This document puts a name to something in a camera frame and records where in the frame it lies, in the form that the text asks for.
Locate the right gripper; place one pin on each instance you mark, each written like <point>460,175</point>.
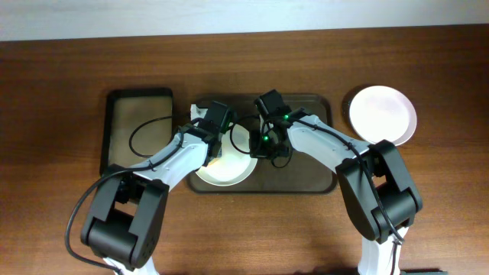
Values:
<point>258,150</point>

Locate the light green plate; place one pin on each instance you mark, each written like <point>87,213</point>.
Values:
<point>232,166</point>

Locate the pinkish white plate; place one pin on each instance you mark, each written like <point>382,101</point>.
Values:
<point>379,113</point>

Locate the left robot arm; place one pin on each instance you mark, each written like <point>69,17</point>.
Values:
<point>127,211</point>

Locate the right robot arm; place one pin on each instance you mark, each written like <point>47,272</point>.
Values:
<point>380,196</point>

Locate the large brown serving tray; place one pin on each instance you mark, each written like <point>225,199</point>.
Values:
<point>302,175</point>

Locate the small black water tray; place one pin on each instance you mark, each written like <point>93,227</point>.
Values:
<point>137,123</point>

